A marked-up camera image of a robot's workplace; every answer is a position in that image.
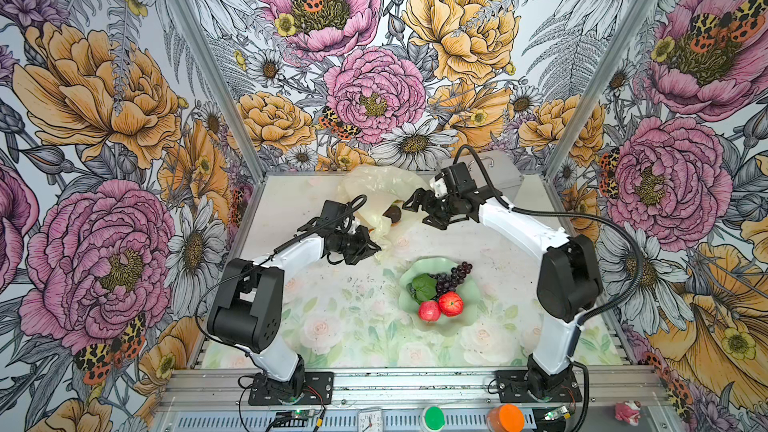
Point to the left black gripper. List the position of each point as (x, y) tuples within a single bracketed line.
[(366, 247)]

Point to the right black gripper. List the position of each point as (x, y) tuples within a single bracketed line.
[(438, 223)]

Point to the translucent plastic bag orange print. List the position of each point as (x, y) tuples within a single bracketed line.
[(383, 187)]

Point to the dark purple grape bunch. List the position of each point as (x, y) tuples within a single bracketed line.
[(450, 281)]

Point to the dark avocado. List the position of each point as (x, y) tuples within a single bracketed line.
[(394, 213)]

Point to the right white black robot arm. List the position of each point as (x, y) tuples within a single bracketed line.
[(569, 280)]

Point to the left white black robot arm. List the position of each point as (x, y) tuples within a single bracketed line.
[(247, 310)]

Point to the silver metal first aid case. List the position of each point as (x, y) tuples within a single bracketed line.
[(501, 170)]

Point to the green leaf fruit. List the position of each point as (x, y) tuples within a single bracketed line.
[(423, 288)]

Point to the pink red peach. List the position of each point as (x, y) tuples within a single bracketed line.
[(429, 311)]

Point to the light green wavy plate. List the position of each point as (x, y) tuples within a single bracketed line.
[(447, 326)]

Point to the small white clock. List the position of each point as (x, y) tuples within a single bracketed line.
[(370, 421)]

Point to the green round button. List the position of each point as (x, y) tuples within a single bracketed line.
[(433, 419)]

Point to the orange round button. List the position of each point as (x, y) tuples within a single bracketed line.
[(505, 418)]

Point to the pink small toy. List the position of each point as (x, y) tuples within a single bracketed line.
[(628, 412)]

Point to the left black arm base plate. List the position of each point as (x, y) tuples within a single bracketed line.
[(311, 388)]

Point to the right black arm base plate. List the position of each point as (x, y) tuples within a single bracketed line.
[(522, 386)]

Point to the aluminium front rail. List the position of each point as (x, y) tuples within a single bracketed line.
[(220, 389)]

